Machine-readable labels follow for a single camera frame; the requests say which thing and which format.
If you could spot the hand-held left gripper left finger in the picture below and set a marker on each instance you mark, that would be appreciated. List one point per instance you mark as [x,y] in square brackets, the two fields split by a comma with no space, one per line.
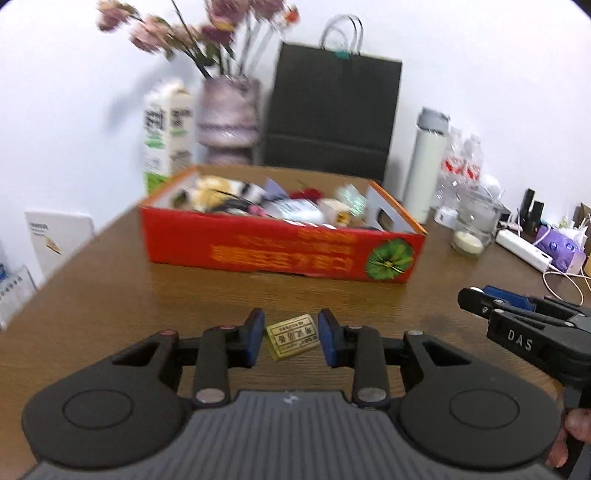
[255,339]

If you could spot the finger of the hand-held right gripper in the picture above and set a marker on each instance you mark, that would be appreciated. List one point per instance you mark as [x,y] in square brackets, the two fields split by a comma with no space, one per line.
[508,296]
[480,300]

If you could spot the white thermos bottle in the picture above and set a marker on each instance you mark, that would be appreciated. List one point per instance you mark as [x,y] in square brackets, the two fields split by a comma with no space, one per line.
[425,170]

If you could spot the white round gadget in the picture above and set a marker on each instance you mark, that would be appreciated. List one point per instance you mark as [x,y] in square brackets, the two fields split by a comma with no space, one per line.
[491,184]

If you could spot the white power strip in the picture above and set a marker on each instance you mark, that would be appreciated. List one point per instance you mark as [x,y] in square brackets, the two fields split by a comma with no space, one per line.
[524,249]

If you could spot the glass cup with candle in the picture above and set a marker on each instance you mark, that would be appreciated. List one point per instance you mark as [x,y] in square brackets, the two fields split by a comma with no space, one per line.
[473,230]

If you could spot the white blue printed box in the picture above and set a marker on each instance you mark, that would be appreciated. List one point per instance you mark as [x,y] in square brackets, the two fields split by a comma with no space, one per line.
[14,290]

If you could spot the white power adapter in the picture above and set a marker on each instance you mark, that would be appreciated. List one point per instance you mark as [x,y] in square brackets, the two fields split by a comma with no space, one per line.
[445,216]

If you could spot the red cardboard box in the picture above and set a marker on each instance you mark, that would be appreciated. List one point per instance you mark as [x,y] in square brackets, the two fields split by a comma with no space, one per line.
[277,244]

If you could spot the purple cloth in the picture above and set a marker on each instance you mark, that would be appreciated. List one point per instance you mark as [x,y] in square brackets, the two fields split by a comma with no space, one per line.
[274,189]

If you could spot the small gold packet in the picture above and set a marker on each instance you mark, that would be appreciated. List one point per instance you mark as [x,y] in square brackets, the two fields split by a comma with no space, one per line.
[291,337]

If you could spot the yellow white plush toy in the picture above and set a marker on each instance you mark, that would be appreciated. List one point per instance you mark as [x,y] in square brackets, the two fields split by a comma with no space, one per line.
[212,194]

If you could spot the dried pink flowers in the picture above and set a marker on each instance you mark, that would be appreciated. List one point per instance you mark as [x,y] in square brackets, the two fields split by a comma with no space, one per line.
[147,34]

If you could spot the wooden desk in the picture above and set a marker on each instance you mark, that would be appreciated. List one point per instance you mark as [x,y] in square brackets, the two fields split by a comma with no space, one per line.
[115,295]

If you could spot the brown paper bag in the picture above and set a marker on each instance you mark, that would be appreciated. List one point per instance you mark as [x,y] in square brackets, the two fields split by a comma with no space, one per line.
[584,217]

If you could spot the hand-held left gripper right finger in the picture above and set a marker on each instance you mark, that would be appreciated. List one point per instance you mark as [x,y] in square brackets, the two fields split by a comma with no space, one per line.
[328,339]

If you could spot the clear red label water bottle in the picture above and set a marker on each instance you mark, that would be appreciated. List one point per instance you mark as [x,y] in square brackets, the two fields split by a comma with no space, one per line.
[473,159]
[450,170]

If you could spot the black paper bag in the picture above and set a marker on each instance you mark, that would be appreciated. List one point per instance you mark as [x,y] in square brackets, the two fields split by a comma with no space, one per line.
[332,106]

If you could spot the dark cosmetic bottle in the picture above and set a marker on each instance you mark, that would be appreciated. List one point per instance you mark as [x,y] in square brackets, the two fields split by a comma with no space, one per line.
[538,217]
[528,210]

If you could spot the purple white ceramic vase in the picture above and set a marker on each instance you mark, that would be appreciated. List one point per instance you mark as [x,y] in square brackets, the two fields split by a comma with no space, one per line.
[228,115]

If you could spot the white green milk carton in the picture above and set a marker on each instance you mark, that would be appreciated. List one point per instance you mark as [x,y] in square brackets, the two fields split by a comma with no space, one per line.
[164,138]

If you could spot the green white packet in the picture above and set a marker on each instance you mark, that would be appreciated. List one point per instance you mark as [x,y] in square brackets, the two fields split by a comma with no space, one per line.
[352,199]

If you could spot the purple tissue pack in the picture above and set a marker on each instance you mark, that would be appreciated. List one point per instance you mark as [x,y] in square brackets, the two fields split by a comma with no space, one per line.
[563,247]

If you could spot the small cream box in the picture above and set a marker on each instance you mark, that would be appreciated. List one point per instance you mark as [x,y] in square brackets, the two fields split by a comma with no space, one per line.
[334,212]

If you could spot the teal binder clip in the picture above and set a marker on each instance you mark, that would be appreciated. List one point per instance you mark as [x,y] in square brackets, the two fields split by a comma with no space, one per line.
[341,53]

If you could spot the person's right hand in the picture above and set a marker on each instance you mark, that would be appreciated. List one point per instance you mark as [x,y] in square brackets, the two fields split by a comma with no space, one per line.
[577,422]

